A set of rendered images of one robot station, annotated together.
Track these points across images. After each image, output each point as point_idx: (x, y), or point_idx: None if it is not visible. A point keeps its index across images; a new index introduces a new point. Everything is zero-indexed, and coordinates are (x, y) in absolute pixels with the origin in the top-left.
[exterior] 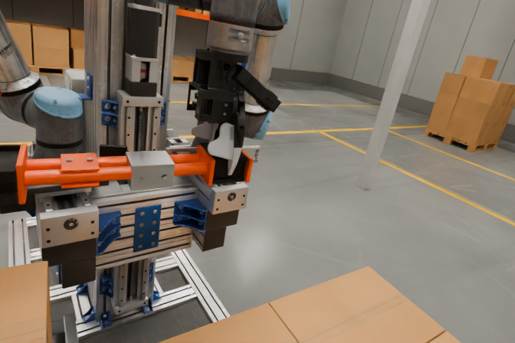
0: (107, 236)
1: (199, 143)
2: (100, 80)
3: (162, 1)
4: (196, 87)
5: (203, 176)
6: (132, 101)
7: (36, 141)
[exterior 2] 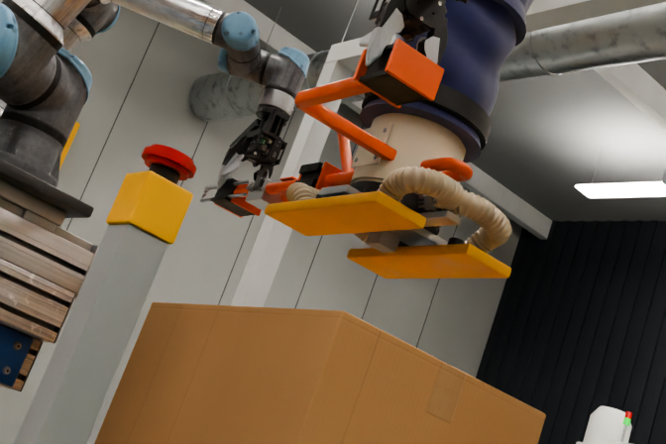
0: None
1: (234, 178)
2: None
3: (240, 47)
4: (276, 138)
5: (251, 208)
6: None
7: (49, 131)
